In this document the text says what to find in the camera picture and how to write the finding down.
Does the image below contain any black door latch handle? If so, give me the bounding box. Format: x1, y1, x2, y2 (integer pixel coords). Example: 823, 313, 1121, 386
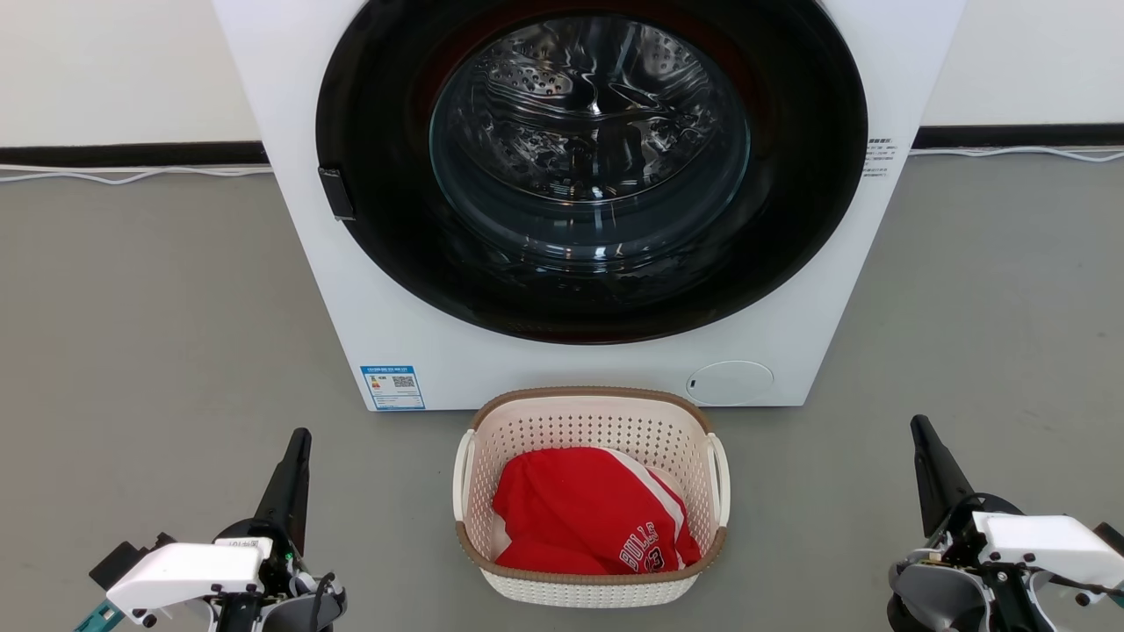
318, 167, 356, 221

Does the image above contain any blue white energy label sticker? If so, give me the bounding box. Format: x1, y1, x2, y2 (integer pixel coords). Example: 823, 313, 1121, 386
361, 365, 426, 412

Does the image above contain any round black glass washer door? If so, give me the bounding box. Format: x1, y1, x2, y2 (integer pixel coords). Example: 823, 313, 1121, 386
315, 0, 869, 345

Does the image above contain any small printed text sticker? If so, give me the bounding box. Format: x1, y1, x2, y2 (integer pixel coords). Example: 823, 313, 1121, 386
864, 136, 897, 181

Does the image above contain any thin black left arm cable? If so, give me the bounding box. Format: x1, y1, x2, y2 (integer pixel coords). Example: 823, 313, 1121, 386
307, 571, 340, 632

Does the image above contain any white front-load washing machine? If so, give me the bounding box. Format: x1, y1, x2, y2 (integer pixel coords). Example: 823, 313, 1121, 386
213, 0, 967, 412

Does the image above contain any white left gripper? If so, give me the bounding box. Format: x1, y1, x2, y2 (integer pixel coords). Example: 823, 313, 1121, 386
105, 427, 313, 628

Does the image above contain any red Bulls basketball jersey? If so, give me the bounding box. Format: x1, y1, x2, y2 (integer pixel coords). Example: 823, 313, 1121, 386
492, 447, 703, 576

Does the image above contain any cream perforated plastic laundry basket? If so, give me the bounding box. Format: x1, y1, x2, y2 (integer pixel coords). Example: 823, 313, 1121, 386
452, 386, 731, 609

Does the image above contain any white floor cable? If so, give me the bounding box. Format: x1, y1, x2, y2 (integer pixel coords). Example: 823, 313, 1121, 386
909, 145, 1124, 164
0, 164, 273, 185

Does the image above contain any stainless steel washer drum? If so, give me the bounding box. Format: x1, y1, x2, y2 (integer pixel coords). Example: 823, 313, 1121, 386
430, 13, 752, 264

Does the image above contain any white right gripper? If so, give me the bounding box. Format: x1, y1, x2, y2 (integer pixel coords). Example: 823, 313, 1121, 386
910, 414, 1124, 593

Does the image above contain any round white filter cover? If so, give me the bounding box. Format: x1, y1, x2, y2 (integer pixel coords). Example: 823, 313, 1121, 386
686, 360, 775, 407

